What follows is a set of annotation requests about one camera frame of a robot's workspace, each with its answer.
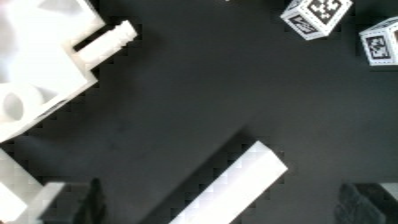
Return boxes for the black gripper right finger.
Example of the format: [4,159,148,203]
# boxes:
[334,183,398,224]

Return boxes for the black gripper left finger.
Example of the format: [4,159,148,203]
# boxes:
[16,177,109,224]

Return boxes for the white chair seat part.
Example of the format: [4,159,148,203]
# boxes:
[0,0,137,142]

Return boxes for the white tagged cube nut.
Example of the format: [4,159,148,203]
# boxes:
[281,0,354,40]
[359,16,398,66]

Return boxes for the white fence frame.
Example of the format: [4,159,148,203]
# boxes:
[0,142,288,224]

